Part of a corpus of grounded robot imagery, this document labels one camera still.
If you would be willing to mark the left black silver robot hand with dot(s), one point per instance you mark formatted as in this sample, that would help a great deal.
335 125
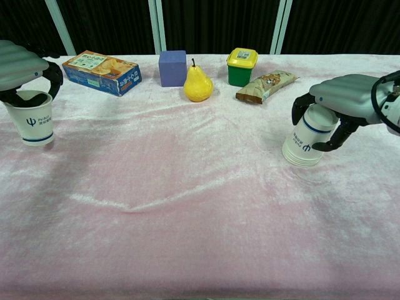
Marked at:
18 65

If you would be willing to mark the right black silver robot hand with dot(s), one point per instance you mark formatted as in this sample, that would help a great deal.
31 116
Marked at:
347 97

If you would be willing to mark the stack of white paper cups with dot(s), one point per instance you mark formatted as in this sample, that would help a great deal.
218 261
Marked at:
303 137

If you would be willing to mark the white paper cup blue logo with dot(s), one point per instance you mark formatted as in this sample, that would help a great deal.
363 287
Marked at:
34 128

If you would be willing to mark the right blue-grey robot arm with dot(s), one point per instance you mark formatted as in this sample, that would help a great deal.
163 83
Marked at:
392 106

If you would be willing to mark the orange blue cracker box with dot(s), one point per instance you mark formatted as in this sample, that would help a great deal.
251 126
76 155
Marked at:
93 67

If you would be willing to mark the brown snack bag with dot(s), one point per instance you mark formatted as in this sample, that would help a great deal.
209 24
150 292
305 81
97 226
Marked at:
265 84

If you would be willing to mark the green container yellow lid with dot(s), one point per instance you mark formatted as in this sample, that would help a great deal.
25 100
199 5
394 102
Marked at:
239 76

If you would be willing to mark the yellow pear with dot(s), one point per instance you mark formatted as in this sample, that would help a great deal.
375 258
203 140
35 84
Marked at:
198 87

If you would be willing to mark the purple foam cube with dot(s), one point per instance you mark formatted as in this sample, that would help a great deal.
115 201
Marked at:
170 68

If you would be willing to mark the pink plush table cloth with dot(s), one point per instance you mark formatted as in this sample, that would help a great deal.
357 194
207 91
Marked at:
187 187

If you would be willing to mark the white partition post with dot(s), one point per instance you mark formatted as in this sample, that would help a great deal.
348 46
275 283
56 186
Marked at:
281 28
157 28
61 28

